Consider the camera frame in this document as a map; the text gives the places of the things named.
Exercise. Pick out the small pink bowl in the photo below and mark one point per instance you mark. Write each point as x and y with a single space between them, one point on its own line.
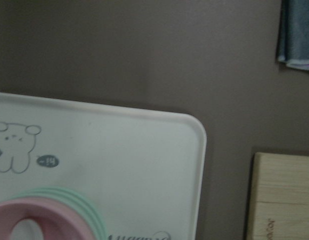
56 220

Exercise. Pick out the white ceramic spoon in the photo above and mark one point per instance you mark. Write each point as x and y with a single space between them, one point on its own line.
27 229

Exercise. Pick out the cream rabbit tray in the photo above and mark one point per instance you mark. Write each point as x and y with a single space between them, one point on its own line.
142 169

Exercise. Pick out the stacked green bowls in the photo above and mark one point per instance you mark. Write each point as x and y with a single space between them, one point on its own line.
77 202

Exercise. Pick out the wooden cutting board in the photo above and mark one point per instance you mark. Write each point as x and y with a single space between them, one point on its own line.
279 198

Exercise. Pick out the grey folded cloth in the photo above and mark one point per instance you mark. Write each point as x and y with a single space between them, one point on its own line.
293 41

